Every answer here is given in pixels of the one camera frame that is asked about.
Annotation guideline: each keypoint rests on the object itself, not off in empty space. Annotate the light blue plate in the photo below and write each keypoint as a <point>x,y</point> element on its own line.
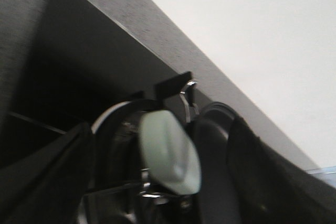
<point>325,170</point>

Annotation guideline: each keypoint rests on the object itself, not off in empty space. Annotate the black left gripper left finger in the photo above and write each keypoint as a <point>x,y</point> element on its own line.
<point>47,186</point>

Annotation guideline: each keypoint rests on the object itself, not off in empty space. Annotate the black glass gas cooktop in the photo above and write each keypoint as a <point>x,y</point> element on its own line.
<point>83,68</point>

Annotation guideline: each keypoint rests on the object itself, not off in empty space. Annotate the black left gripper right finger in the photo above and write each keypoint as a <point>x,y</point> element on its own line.
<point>270,188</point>

